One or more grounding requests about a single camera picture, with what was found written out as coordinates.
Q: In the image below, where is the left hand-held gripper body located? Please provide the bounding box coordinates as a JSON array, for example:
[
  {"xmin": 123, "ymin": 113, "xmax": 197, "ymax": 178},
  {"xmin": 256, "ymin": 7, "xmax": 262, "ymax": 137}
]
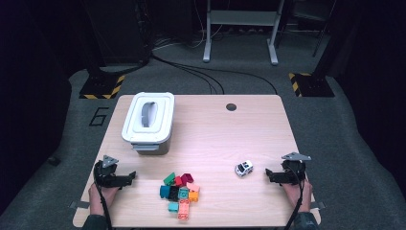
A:
[{"xmin": 93, "ymin": 154, "xmax": 126, "ymax": 189}]

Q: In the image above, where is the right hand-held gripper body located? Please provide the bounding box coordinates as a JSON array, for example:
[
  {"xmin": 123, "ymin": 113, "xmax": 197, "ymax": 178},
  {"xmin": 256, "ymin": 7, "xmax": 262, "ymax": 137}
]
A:
[{"xmin": 280, "ymin": 151, "xmax": 312, "ymax": 186}]

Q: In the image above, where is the white toy car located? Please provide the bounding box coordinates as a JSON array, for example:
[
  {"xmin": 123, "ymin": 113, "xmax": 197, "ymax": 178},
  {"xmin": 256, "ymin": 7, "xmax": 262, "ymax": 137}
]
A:
[{"xmin": 235, "ymin": 159, "xmax": 255, "ymax": 178}]

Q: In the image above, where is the translucent brown storage box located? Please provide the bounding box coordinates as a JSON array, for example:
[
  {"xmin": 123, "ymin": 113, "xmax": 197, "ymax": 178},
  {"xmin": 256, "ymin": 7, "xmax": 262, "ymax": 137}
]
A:
[{"xmin": 130, "ymin": 127, "xmax": 173, "ymax": 156}]

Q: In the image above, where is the green toy block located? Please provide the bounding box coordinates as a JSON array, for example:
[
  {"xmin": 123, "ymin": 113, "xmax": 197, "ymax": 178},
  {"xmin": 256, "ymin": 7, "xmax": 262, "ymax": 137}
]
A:
[{"xmin": 163, "ymin": 172, "xmax": 177, "ymax": 187}]

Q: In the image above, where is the black toy block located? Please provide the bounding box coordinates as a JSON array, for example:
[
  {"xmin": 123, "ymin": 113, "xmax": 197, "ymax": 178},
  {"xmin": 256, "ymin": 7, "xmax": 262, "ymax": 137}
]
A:
[{"xmin": 168, "ymin": 185, "xmax": 180, "ymax": 202}]

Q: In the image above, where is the magenta toy block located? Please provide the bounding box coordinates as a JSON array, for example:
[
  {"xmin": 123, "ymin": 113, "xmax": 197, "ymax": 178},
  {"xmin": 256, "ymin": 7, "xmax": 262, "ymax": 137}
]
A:
[{"xmin": 180, "ymin": 172, "xmax": 194, "ymax": 186}]

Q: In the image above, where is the white box lid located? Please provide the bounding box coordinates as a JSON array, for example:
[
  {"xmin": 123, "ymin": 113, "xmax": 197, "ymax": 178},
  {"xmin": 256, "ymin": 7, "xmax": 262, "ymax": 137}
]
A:
[{"xmin": 121, "ymin": 91, "xmax": 176, "ymax": 151}]

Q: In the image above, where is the long salmon toy block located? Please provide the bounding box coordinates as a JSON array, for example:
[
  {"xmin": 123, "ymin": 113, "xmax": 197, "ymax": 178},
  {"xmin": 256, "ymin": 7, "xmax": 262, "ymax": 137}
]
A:
[{"xmin": 177, "ymin": 198, "xmax": 191, "ymax": 221}]

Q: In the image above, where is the pink toy block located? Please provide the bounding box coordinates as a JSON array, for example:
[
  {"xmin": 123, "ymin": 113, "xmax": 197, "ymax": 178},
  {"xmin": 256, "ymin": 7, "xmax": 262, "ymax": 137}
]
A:
[{"xmin": 186, "ymin": 181, "xmax": 201, "ymax": 194}]

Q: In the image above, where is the person's left hand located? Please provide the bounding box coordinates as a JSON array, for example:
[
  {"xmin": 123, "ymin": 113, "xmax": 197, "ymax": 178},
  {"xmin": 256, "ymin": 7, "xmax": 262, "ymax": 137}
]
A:
[{"xmin": 88, "ymin": 183, "xmax": 121, "ymax": 216}]

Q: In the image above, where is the person's right hand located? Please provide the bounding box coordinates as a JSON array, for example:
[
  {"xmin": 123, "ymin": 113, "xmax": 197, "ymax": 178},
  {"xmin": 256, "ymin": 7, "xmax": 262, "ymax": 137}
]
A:
[{"xmin": 282, "ymin": 178, "xmax": 314, "ymax": 214}]

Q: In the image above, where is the grey tape strip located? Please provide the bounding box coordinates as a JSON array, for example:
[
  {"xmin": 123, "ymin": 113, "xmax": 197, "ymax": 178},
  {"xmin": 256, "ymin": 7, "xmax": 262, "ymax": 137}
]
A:
[
  {"xmin": 68, "ymin": 200, "xmax": 91, "ymax": 210},
  {"xmin": 310, "ymin": 200, "xmax": 327, "ymax": 211}
]

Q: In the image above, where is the black base with striped tape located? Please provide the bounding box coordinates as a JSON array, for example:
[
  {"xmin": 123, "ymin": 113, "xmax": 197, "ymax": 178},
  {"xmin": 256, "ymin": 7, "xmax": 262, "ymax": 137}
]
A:
[
  {"xmin": 79, "ymin": 74, "xmax": 126, "ymax": 100},
  {"xmin": 288, "ymin": 72, "xmax": 335, "ymax": 98}
]

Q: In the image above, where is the dark cabinet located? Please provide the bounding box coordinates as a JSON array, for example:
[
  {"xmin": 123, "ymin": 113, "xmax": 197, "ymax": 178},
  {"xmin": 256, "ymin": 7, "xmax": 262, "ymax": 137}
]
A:
[{"xmin": 81, "ymin": 0, "xmax": 151, "ymax": 65}]

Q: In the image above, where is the white metal stand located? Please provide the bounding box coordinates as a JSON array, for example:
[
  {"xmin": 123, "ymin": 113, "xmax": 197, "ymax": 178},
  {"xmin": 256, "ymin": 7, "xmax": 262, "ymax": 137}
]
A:
[{"xmin": 202, "ymin": 0, "xmax": 286, "ymax": 66}]

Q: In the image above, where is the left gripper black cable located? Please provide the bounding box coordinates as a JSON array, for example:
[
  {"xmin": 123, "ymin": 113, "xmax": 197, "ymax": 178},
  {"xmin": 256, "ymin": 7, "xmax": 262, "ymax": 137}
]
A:
[{"xmin": 94, "ymin": 176, "xmax": 113, "ymax": 230}]

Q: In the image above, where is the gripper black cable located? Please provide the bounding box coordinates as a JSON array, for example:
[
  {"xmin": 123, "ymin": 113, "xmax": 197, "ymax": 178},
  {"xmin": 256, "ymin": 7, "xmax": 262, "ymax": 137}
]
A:
[
  {"xmin": 94, "ymin": 176, "xmax": 113, "ymax": 230},
  {"xmin": 282, "ymin": 166, "xmax": 307, "ymax": 230}
]

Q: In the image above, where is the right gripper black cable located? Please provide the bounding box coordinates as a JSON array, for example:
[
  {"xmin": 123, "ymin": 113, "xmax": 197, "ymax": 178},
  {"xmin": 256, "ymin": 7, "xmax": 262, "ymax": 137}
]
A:
[{"xmin": 282, "ymin": 166, "xmax": 307, "ymax": 230}]

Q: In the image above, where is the black floor cable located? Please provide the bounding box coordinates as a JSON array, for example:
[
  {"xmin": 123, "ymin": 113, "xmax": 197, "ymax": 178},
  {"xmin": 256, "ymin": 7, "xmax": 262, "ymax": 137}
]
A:
[
  {"xmin": 151, "ymin": 54, "xmax": 278, "ymax": 95},
  {"xmin": 152, "ymin": 57, "xmax": 225, "ymax": 95}
]

